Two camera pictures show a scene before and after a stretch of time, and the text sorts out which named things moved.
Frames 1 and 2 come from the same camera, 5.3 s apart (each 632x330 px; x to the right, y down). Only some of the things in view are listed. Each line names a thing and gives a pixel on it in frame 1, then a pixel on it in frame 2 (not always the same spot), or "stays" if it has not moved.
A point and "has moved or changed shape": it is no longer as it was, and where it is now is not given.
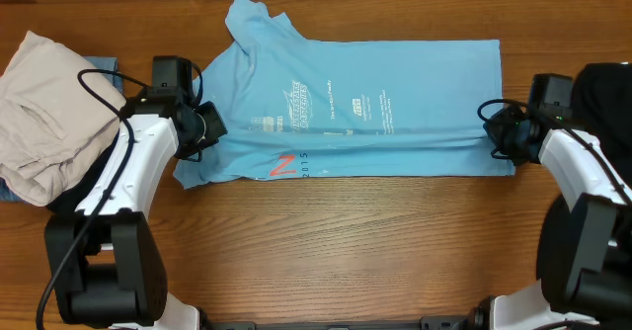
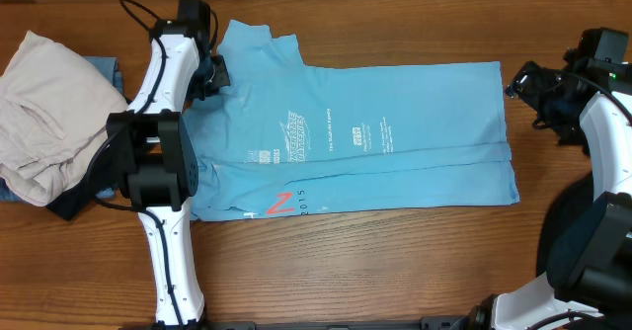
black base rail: [443, 322] stays
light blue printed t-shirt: [297, 107] has moved or changed shape
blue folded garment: [102, 63] stays
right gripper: [493, 128] -> [568, 125]
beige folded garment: [50, 126] stays
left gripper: [215, 127] -> [221, 79]
